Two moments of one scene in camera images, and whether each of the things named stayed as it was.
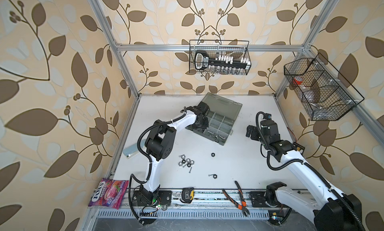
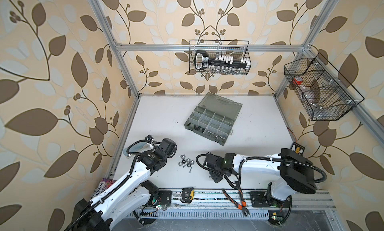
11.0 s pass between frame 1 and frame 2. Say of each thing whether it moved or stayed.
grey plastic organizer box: stayed
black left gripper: moved
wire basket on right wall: stayed
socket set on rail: stayed
